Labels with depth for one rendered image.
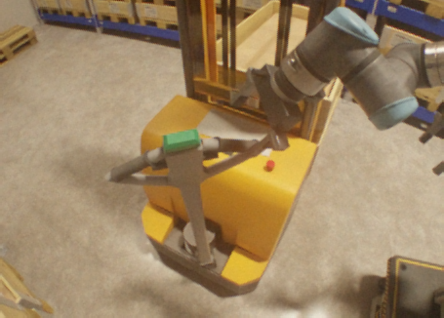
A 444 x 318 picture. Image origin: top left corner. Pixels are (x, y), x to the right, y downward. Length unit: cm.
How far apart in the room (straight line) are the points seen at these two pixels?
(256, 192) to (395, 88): 88
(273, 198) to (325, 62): 82
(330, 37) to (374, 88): 11
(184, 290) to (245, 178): 98
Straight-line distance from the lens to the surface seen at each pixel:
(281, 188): 121
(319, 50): 49
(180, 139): 64
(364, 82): 48
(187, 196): 95
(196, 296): 193
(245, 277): 161
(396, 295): 185
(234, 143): 72
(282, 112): 55
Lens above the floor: 188
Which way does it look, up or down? 50 degrees down
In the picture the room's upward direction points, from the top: 2 degrees counter-clockwise
